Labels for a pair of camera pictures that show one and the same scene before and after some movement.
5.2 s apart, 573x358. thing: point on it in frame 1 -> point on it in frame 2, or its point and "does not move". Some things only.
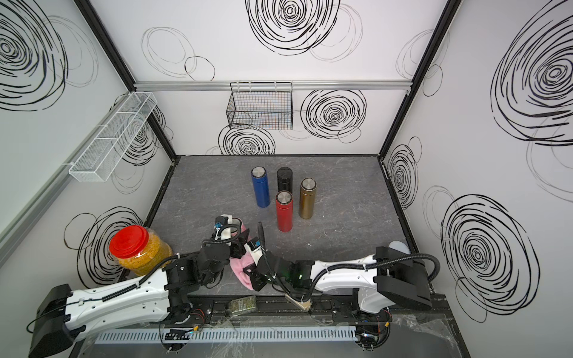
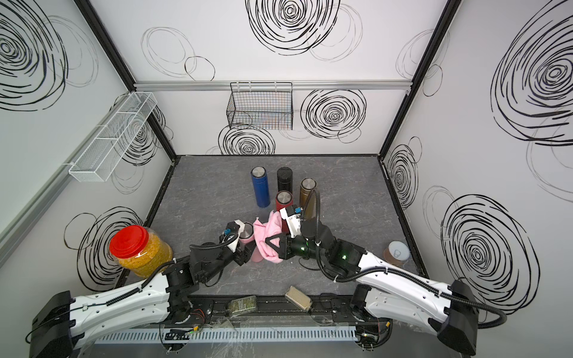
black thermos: (285, 179) does not move
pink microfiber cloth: (237, 265) -> (263, 230)
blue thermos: (261, 186) does not move
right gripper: (255, 276) -> (284, 249)
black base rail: (278, 310) does not move
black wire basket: (261, 106) does not move
